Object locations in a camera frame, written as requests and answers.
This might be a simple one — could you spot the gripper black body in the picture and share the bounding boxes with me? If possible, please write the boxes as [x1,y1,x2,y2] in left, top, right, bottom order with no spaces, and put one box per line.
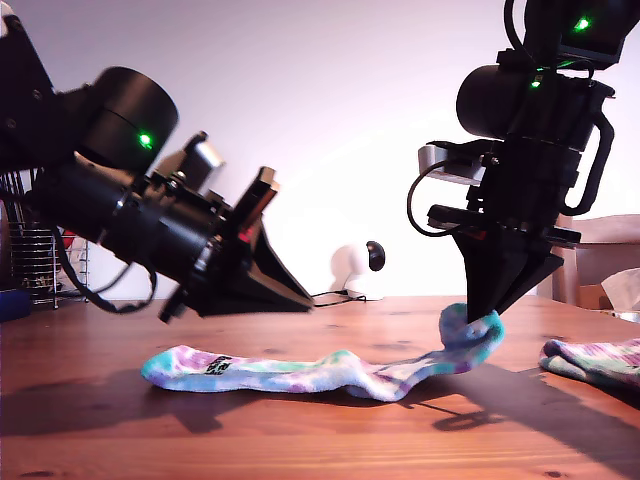
[427,137,585,249]
[114,167,280,324]

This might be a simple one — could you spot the tie-dye Hugging Face sock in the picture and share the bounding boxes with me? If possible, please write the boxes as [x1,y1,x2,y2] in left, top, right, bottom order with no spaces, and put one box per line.
[538,337,640,394]
[140,302,505,403]

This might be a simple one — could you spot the brown wooden chair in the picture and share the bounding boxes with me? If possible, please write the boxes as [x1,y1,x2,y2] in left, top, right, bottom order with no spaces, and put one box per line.
[549,214,640,309]

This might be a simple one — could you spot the red and yellow paper packet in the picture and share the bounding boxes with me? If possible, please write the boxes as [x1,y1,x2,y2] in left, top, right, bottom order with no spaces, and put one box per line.
[64,232,89,261]

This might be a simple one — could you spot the black chopstick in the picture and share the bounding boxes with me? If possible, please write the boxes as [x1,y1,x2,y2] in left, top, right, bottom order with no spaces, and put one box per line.
[0,172,21,231]
[7,172,25,226]

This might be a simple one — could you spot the dark blue container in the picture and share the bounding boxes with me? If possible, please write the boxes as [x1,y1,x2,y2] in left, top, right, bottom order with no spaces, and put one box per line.
[0,289,32,322]

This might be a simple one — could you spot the black security camera cable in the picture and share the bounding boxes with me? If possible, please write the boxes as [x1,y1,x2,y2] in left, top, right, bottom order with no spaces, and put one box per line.
[309,291,369,307]

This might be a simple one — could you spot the white round security camera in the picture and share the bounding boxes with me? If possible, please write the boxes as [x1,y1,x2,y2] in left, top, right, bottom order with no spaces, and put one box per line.
[332,239,389,303]

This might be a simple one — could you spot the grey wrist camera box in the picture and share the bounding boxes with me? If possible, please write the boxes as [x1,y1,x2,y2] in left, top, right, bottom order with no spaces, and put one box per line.
[417,141,489,185]
[164,131,226,197]

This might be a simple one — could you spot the thick black cable loop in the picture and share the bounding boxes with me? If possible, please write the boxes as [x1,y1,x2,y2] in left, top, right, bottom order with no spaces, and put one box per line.
[52,227,159,315]
[564,112,615,216]

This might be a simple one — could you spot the thin black camera cable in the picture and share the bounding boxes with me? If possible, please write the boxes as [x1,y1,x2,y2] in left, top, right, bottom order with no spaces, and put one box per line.
[407,164,469,237]

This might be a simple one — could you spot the chrome wire utensil caddy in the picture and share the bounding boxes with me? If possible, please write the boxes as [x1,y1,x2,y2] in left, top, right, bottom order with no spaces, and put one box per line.
[9,219,91,309]

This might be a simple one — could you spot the thin black cable loop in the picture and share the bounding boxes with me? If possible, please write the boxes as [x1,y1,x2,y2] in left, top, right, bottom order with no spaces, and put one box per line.
[503,0,531,56]

